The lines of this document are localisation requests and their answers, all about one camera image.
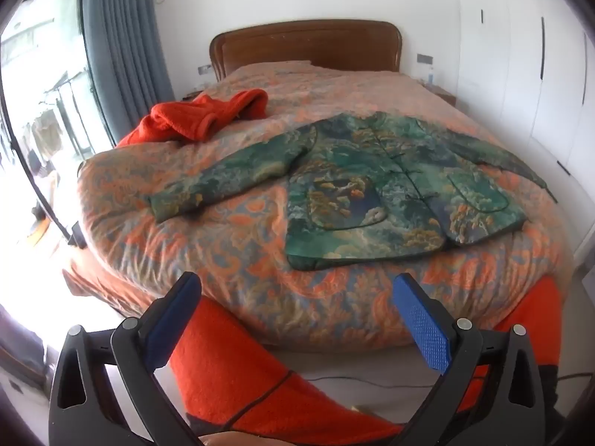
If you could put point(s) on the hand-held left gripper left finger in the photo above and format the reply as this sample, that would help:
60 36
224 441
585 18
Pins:
172 320

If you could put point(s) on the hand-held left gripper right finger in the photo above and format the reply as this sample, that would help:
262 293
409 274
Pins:
423 330

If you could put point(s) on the green patterned jacket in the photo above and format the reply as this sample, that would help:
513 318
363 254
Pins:
372 186

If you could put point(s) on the bed with paisley quilt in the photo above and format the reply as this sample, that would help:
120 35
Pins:
209 251

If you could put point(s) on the person's orange pants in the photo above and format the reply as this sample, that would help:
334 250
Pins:
232 371

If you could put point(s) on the orange knitted sweater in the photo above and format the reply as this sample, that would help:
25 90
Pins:
186 118

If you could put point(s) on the wooden nightstand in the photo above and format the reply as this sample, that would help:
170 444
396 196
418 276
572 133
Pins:
441 95

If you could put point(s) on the clear water bottle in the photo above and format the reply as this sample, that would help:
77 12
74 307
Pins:
430 76

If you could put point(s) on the white wardrobe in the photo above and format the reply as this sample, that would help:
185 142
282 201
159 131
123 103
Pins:
511 79

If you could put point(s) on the grey curtain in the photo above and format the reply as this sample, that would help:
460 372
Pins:
125 46

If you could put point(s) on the glass balcony door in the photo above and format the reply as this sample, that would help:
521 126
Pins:
46 55

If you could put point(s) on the wooden headboard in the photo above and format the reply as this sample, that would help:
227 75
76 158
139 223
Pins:
307 44

